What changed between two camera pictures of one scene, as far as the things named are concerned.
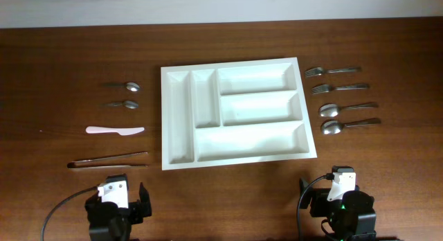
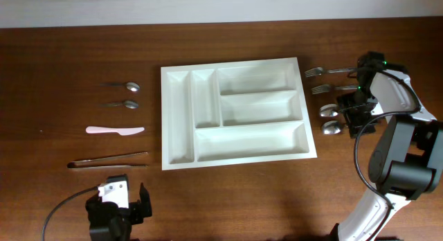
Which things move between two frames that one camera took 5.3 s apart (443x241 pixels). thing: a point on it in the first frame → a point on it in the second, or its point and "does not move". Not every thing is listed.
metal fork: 318,70 does not move
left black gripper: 135,214 does not move
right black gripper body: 314,198 → 358,115
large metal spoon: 333,127 does not move
